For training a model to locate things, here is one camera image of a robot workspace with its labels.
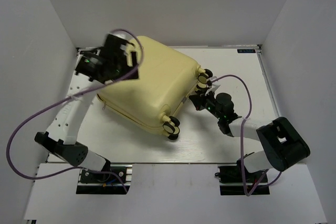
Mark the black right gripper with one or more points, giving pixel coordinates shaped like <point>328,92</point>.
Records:
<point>198,100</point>

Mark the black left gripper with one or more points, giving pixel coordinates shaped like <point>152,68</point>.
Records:
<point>127,68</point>

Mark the yellow hard-shell suitcase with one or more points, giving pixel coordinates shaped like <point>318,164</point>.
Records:
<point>166,79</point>

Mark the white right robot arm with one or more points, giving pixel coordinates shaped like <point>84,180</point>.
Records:
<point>282,145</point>

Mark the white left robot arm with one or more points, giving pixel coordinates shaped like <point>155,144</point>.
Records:
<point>60,138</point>

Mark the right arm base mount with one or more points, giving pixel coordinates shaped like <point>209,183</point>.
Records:
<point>231,183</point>

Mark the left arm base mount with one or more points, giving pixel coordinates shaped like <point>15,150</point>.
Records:
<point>105,184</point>

